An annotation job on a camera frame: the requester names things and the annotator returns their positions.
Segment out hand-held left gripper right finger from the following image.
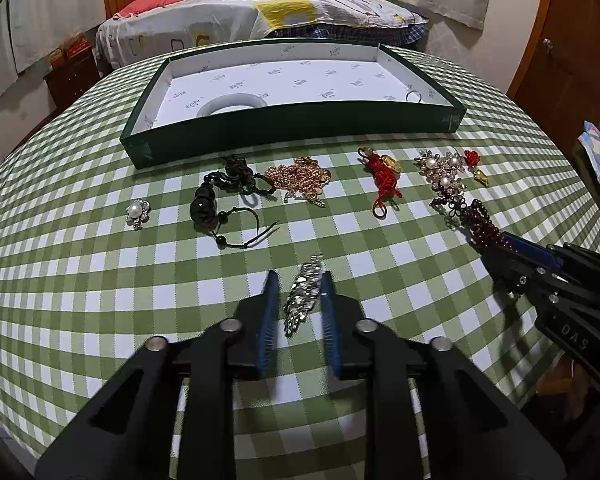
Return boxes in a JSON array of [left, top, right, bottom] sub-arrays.
[[320, 271, 567, 480]]

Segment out gold chain necklace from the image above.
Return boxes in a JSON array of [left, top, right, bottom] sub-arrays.
[[264, 156, 333, 209]]

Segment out brown wooden door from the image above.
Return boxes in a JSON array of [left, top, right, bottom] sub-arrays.
[[505, 0, 600, 133]]

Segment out small pearl brooch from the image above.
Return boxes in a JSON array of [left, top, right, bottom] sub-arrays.
[[125, 199, 152, 231]]

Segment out bed with patterned cover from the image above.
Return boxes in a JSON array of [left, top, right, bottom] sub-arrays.
[[95, 0, 428, 77]]

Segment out red knot gold coin charm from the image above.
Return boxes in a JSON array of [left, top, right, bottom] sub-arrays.
[[358, 146, 405, 220]]

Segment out green checkered tablecloth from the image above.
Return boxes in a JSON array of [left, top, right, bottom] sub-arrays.
[[0, 42, 600, 480]]

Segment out red rose knot charm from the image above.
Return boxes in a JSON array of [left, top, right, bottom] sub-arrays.
[[462, 149, 491, 188]]

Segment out black bead cord pendant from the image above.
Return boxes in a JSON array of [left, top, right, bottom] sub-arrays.
[[194, 154, 281, 251]]

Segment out blue plaid bed sheet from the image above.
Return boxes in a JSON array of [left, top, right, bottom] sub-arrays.
[[260, 22, 428, 51]]

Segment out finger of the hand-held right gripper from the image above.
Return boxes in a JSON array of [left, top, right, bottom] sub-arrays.
[[480, 242, 566, 307], [500, 231, 600, 286]]

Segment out dark red bead bracelet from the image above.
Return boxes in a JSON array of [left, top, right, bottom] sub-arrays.
[[429, 197, 513, 253]]

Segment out large pearl flower brooch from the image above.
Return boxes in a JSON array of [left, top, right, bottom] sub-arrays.
[[414, 149, 468, 200]]

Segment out orange gift box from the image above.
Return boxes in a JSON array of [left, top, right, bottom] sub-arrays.
[[47, 32, 88, 68]]

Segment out silver sequin hair clip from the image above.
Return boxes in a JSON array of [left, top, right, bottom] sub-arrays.
[[283, 252, 326, 338]]

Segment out green cardboard box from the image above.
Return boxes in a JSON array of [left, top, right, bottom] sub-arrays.
[[119, 42, 467, 171]]

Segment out dark wooden nightstand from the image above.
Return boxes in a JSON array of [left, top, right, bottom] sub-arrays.
[[42, 50, 101, 111]]

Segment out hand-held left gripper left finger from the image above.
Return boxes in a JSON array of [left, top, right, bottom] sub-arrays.
[[34, 270, 281, 480]]

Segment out white jade bangle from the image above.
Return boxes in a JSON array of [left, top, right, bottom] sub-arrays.
[[196, 93, 268, 117]]

